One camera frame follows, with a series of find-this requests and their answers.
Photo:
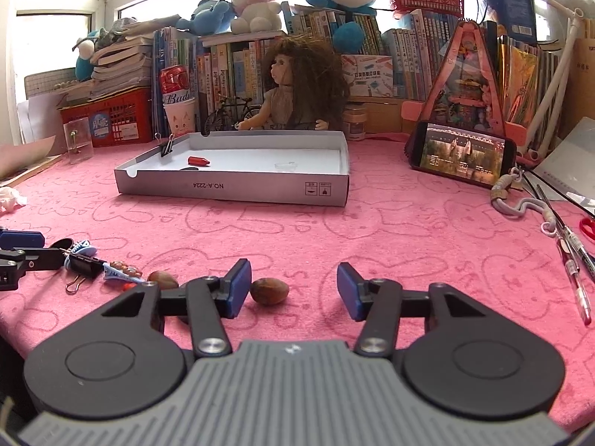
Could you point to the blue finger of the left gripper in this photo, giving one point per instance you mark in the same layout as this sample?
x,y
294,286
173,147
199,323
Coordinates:
x,y
47,259
19,239

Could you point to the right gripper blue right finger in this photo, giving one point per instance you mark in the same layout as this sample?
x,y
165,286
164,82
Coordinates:
x,y
358,294

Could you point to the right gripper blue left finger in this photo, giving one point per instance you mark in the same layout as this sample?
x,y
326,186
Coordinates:
x,y
220,296

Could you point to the large black binder clip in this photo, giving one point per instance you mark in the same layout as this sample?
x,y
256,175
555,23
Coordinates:
x,y
85,269

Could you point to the blue bear hair clip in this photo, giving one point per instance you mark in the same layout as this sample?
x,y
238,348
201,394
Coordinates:
x,y
81,247
123,272

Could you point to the brown nut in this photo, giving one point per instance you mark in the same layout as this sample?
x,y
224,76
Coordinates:
x,y
269,291
163,280

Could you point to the crumpled white tissue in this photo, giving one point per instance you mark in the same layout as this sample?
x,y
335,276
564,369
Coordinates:
x,y
10,199

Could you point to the open book at left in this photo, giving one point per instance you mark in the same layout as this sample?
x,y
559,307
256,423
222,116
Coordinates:
x,y
20,162

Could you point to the clear acrylic block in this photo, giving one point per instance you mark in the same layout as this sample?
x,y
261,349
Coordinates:
x,y
79,140

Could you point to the grey cardboard box lid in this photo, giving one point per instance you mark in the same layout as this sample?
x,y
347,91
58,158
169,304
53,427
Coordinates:
x,y
309,168

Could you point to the pink bunny towel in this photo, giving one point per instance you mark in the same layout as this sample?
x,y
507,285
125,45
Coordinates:
x,y
401,224

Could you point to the small black binder clip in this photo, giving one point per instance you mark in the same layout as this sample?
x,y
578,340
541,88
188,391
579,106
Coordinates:
x,y
165,143

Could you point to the red plastic basket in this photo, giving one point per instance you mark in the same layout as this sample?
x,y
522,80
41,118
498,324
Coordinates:
x,y
120,119

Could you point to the miniature black bicycle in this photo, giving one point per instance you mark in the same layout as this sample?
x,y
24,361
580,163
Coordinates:
x,y
230,112

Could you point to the smartphone playing video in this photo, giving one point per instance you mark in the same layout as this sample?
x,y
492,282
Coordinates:
x,y
464,155

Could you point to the small glass jar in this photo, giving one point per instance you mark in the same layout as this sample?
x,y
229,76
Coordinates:
x,y
355,117

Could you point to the white cat paper cup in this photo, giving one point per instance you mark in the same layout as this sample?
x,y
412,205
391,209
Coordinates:
x,y
180,117

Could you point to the blue white penguin plush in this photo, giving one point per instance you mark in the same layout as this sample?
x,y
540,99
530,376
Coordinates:
x,y
86,48

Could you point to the stack of books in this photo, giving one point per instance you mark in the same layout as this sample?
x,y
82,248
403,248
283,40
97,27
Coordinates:
x,y
123,57

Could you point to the brown haired doll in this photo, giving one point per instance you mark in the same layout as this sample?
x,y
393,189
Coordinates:
x,y
305,87

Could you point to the red beer can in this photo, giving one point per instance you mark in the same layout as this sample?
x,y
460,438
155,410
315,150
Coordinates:
x,y
174,84

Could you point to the row of upright books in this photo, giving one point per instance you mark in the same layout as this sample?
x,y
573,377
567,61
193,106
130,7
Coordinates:
x,y
159,120

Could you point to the small blue bear plush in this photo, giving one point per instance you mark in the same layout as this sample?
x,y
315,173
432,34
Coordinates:
x,y
210,17

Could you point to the pink white bunny plush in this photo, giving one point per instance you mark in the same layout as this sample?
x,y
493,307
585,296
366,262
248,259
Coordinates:
x,y
255,16

